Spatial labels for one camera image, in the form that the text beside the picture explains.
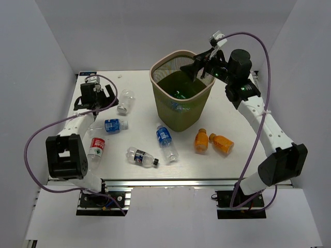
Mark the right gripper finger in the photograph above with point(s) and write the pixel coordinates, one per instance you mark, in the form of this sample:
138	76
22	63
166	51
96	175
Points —
192	70
203	56

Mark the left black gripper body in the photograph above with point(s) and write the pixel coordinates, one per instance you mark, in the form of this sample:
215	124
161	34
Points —
101	99

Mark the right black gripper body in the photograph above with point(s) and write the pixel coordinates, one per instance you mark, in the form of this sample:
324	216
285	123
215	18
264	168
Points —
217	68

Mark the clear wide plastic jar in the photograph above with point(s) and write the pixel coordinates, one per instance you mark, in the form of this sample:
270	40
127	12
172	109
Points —
126	102

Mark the blue label bottle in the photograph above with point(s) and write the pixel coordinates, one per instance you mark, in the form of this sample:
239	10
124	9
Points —
166	144
107	127

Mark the orange juice bottle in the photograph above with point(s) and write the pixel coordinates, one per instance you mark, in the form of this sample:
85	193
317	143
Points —
221	143
201	141

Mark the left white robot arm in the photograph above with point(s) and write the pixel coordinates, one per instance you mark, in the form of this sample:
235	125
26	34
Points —
66	156

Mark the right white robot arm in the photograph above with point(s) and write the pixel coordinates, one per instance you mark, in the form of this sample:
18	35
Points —
285	159

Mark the green bottle in bin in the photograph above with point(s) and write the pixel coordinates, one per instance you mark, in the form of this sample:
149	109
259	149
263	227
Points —
181	95

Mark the green mesh waste bin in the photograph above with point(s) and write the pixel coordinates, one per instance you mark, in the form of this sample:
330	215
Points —
166	77

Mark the blue bottle in bin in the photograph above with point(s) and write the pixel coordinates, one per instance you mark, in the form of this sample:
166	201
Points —
180	107

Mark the red label water bottle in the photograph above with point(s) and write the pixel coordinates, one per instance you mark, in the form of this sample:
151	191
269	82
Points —
95	152

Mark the black cap cola bottle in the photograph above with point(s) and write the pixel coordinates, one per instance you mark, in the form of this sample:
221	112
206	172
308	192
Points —
141	158

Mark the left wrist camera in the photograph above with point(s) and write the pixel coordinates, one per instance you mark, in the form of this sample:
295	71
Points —
92	80

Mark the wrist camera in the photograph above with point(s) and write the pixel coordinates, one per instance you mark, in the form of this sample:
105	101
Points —
217	40
92	80

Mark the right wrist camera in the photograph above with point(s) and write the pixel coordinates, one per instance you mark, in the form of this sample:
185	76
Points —
217	40

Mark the aluminium table frame rail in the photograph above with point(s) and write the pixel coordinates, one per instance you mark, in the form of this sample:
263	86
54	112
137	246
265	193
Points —
166	183

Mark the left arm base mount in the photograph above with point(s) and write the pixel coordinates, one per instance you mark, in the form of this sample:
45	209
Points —
93	205

